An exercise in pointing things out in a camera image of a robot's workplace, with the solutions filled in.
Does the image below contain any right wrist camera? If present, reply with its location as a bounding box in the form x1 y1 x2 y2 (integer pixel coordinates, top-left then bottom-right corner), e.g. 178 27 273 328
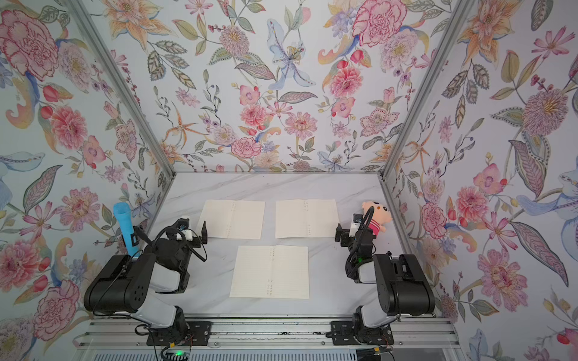
351 214 364 230

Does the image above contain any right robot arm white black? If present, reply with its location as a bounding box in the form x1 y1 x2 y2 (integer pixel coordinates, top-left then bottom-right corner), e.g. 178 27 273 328
326 226 435 347

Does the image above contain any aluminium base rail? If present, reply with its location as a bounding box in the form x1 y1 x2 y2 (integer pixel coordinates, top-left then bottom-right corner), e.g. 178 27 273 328
72 314 460 350

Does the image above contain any pink plush doll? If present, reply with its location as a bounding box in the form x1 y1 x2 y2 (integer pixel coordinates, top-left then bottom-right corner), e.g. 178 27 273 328
362 202 393 236

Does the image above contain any yellow cover notebook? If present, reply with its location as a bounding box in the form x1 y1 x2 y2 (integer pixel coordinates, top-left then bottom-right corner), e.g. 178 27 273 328
230 245 309 299

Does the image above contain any purple cover notebook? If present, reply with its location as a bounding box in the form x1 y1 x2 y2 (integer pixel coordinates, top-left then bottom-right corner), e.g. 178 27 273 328
197 200 266 240

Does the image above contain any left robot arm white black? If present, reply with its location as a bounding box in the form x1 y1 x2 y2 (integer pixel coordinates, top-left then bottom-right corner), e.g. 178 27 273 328
84 218 212 347

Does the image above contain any green cover notebook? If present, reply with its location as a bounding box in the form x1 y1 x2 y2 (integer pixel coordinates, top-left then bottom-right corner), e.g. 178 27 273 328
275 199 340 239

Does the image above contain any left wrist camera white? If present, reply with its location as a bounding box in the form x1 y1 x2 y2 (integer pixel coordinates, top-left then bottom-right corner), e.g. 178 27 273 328
176 229 196 242

